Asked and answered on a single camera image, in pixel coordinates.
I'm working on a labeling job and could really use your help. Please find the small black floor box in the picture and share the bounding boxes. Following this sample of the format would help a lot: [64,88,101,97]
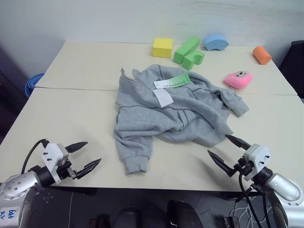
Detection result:
[221,215,241,228]

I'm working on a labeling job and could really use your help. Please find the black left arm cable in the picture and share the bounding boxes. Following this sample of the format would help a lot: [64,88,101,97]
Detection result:
[21,139,49,174]

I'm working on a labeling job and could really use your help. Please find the white paper hang tag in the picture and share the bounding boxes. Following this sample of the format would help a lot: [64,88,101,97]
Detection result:
[152,88,174,107]

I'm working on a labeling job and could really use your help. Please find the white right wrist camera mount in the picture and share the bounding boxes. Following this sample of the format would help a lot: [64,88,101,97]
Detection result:
[243,143,270,181]

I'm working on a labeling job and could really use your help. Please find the orange foam cylinder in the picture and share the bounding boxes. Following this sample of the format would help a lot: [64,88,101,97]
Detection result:
[252,45,272,66]

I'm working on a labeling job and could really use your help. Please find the grey zip-up hoodie jacket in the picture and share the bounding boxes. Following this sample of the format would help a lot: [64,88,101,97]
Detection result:
[113,64,250,176]

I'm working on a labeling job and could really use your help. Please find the green foam arch block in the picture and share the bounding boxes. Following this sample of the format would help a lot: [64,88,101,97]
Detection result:
[182,49,205,70]

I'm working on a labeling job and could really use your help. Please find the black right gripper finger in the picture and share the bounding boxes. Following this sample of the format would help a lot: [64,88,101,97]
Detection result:
[207,150,236,178]
[225,134,252,151]

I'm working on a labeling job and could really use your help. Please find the blue plastic bucket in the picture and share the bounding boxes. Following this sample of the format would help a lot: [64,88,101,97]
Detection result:
[25,73,45,97]

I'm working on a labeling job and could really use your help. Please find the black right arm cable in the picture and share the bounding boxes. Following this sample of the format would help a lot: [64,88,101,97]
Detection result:
[235,171,273,228]

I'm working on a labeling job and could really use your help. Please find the white handwritten label sticker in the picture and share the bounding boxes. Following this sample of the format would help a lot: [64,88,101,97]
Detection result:
[0,206,20,225]

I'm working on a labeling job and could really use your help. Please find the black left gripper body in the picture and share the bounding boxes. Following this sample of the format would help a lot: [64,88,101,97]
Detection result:
[57,161,81,181]

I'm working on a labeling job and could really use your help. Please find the long green foam block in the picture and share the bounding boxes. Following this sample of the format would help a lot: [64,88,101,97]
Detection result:
[173,36,200,64]

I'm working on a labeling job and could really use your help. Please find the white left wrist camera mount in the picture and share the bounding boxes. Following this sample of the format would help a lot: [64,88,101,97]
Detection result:
[42,142,70,184]

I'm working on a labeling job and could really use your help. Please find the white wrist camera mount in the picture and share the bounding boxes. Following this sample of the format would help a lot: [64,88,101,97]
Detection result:
[42,142,70,184]
[243,143,270,181]

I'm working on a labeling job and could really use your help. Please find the white floor cables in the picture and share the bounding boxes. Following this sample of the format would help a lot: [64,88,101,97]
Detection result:
[228,196,270,228]

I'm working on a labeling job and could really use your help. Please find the blue foam arch block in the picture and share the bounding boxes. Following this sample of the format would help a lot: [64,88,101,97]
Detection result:
[202,34,229,52]

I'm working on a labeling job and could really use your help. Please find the green and white brand tag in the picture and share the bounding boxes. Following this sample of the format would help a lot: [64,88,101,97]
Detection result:
[153,73,192,89]

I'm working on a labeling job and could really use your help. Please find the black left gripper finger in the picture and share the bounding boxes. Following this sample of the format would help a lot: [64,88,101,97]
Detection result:
[76,158,103,180]
[64,141,89,154]

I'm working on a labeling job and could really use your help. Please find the pink plush toy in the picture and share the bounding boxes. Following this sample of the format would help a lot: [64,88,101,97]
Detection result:
[223,71,253,89]

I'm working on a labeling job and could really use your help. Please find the yellow foam cube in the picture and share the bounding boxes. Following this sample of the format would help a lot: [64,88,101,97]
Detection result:
[152,38,174,58]

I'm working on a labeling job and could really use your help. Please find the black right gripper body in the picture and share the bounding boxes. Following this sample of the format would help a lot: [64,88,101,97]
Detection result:
[231,156,253,178]

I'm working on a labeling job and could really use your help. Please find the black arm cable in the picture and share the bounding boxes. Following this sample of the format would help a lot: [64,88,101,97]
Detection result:
[235,171,273,228]
[21,139,49,174]

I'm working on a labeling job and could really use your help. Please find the black chair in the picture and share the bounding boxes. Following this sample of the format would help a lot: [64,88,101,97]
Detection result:
[278,40,304,99]

